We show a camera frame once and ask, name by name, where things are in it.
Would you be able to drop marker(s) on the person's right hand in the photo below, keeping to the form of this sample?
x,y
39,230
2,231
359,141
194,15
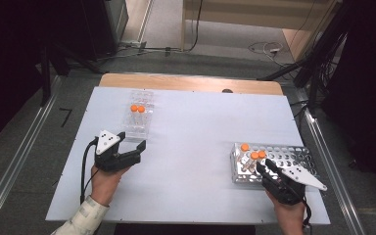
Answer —
x,y
289,218

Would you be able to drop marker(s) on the wooden table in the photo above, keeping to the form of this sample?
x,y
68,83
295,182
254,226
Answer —
x,y
176,81

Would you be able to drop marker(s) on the white board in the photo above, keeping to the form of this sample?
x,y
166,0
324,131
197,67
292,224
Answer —
x,y
189,163

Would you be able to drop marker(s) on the clear acrylic tube rack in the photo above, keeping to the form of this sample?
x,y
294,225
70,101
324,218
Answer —
x,y
137,124

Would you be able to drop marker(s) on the light wooden furniture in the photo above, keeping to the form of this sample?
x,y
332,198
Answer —
x,y
241,13

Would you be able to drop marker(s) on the black cabinet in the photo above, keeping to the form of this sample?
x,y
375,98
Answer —
x,y
104,29

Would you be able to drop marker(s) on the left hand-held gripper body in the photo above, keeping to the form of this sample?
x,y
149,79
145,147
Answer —
x,y
111,161

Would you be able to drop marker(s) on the person's left hand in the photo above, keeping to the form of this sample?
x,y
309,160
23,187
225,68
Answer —
x,y
106,186

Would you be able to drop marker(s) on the perforated metal tube rack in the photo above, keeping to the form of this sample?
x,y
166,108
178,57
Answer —
x,y
293,156

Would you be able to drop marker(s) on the metal floor rail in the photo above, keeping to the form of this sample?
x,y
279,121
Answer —
x,y
326,153
16,156

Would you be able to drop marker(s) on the black metal stand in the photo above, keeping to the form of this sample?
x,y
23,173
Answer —
x,y
45,78

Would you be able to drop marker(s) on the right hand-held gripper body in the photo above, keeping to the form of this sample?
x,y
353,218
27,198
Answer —
x,y
284,191

